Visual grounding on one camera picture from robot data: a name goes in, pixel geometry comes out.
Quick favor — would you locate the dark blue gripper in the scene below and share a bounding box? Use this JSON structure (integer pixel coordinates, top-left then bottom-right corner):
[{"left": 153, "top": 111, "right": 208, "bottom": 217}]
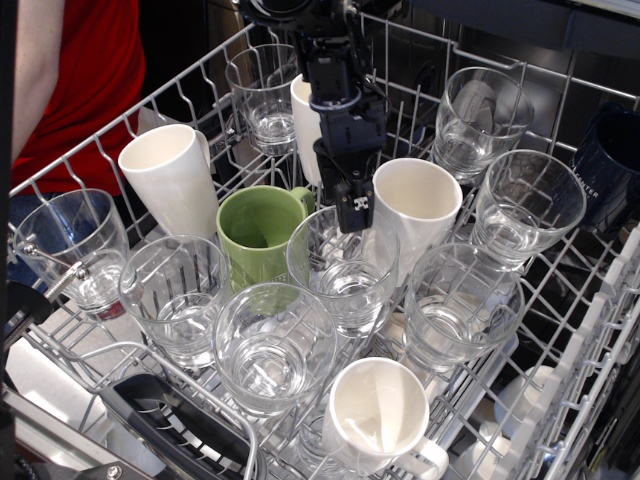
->
[{"left": 310, "top": 89, "right": 386, "bottom": 232}]

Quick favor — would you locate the clear drinking glass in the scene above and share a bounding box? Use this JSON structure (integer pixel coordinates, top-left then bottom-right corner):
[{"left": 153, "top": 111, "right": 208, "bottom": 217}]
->
[{"left": 286, "top": 206, "right": 400, "bottom": 336}]

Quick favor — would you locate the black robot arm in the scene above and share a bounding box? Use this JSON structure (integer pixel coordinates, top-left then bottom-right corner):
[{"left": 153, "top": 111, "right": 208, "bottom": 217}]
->
[{"left": 237, "top": 1, "right": 389, "bottom": 233}]

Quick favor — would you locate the white cup centre right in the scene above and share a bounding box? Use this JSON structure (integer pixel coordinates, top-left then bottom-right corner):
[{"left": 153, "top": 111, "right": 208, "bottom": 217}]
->
[{"left": 373, "top": 158, "right": 463, "bottom": 285}]

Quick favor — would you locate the tall white cup left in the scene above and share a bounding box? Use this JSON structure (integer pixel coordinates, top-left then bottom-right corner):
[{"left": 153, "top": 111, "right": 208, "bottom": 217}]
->
[{"left": 118, "top": 124, "right": 218, "bottom": 239}]

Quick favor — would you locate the white mug at back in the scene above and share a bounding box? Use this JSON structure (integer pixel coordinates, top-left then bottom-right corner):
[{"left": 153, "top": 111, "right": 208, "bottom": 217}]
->
[{"left": 290, "top": 74, "right": 321, "bottom": 186}]

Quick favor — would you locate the white mug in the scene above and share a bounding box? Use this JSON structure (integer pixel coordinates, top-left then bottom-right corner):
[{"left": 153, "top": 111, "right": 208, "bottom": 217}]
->
[
  {"left": 290, "top": 74, "right": 321, "bottom": 186},
  {"left": 321, "top": 357, "right": 449, "bottom": 479}
]

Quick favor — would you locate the green ceramic mug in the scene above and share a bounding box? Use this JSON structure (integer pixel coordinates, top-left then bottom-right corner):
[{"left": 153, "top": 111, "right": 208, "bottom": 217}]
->
[{"left": 216, "top": 185, "right": 315, "bottom": 316}]

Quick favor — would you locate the clear glass back left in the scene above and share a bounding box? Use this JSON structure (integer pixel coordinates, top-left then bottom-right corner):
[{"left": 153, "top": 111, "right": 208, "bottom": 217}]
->
[{"left": 225, "top": 44, "right": 298, "bottom": 156}]

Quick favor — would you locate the clear glass back right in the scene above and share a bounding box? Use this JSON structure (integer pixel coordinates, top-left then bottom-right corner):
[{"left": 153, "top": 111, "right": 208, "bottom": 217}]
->
[{"left": 430, "top": 67, "right": 534, "bottom": 185}]

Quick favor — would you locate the clear glass front right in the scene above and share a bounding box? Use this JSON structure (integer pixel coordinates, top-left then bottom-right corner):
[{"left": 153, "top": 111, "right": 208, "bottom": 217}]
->
[{"left": 403, "top": 242, "right": 525, "bottom": 373}]

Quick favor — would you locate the clear glass front centre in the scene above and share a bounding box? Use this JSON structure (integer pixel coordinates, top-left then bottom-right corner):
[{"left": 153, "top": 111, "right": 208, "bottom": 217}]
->
[{"left": 214, "top": 282, "right": 338, "bottom": 417}]

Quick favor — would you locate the clear glass front left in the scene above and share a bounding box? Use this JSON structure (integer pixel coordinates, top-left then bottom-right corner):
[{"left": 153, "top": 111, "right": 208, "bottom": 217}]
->
[{"left": 119, "top": 235, "right": 229, "bottom": 369}]

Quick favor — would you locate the white mug at front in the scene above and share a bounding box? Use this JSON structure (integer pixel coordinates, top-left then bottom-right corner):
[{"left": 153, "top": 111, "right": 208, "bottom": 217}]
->
[{"left": 321, "top": 357, "right": 449, "bottom": 479}]

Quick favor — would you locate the navy blue mug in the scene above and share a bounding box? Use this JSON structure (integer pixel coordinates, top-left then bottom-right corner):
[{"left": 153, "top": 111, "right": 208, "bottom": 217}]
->
[{"left": 570, "top": 103, "right": 639, "bottom": 239}]

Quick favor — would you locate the clear glass far left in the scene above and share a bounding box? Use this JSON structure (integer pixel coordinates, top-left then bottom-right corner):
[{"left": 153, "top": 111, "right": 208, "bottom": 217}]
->
[{"left": 13, "top": 189, "right": 129, "bottom": 321}]

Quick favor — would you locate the person in red shirt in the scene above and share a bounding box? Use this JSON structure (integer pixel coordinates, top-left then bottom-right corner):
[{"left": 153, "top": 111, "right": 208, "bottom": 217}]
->
[{"left": 9, "top": 0, "right": 147, "bottom": 281}]

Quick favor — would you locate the black clamp with metal screw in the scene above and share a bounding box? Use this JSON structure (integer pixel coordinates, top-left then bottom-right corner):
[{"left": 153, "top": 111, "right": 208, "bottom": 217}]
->
[{"left": 1, "top": 242, "right": 90, "bottom": 382}]

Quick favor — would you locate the grey wire dishwasher rack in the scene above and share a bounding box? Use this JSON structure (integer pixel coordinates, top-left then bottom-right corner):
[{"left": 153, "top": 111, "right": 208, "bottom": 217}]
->
[{"left": 8, "top": 11, "right": 639, "bottom": 479}]

